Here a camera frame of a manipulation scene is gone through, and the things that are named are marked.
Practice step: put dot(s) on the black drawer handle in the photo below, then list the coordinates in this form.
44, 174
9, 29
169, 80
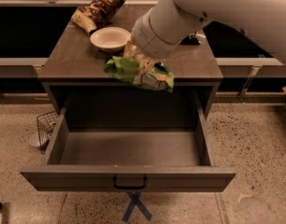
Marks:
128, 184

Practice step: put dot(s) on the blue tape cross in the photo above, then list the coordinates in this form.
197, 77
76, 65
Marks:
135, 202

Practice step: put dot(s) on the green rice chip bag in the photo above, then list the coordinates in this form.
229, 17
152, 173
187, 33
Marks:
156, 78

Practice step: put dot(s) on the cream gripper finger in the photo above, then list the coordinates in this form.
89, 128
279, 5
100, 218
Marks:
145, 63
130, 49

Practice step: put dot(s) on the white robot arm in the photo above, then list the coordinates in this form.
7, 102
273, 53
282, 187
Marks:
157, 33

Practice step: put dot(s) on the brown sea salt chip bag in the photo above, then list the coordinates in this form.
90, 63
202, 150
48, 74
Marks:
96, 15

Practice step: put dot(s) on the white ceramic bowl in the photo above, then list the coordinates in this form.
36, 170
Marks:
110, 39

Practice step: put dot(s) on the metal shelf bracket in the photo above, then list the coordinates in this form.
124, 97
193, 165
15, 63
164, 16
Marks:
252, 74

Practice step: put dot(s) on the open grey top drawer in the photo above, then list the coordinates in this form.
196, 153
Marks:
104, 132

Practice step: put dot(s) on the dark blue kettle chip bag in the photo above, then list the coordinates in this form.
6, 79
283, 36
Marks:
191, 39

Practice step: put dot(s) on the grey cabinet with counter top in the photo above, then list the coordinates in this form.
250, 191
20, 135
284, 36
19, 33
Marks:
75, 60

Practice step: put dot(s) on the black wire basket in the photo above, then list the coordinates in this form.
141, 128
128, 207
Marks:
45, 125

